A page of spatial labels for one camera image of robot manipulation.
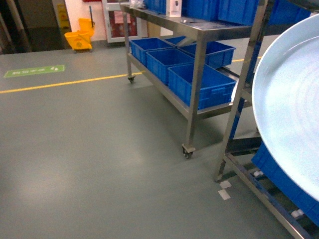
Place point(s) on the blue crate cart right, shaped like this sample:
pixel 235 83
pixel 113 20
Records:
pixel 217 54

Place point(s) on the light blue oval tray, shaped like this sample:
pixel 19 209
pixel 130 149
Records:
pixel 285 98

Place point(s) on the white small box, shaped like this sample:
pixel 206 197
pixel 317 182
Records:
pixel 173 8

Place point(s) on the blue crate cart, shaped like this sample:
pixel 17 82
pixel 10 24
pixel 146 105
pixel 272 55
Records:
pixel 139 47
pixel 216 88
pixel 217 54
pixel 159 61

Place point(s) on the steel shelf rack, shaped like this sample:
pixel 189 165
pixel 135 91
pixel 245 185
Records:
pixel 236 154

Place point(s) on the stainless steel cart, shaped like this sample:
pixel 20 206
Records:
pixel 193 29

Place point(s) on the blue crate cart back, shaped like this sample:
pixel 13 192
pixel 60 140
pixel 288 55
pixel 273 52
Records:
pixel 139 47

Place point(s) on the blue crate cart middle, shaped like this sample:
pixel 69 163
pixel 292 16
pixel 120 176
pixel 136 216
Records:
pixel 159 61

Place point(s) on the blue crate cart front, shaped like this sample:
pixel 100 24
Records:
pixel 216 88

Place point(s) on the yellow mop bucket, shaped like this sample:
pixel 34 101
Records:
pixel 81 39

